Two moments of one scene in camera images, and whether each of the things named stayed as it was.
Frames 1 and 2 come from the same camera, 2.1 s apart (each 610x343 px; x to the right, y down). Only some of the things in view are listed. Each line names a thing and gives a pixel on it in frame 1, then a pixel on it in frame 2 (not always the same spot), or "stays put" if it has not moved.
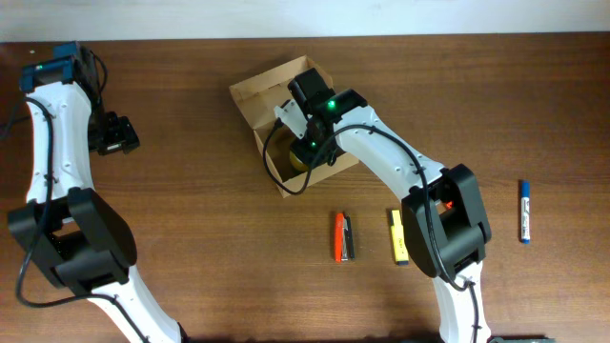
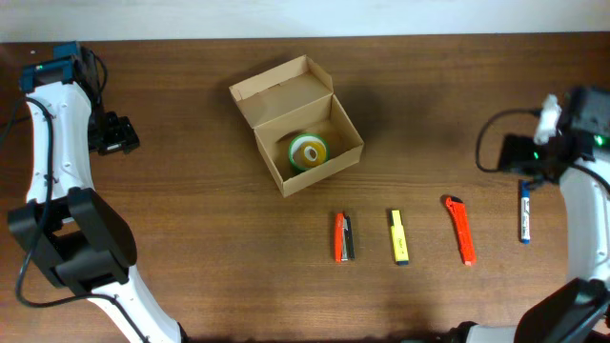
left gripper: (123, 135) stays put
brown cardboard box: (255, 100) stays put
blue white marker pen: (525, 211) stays put
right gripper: (303, 151) -> (514, 156)
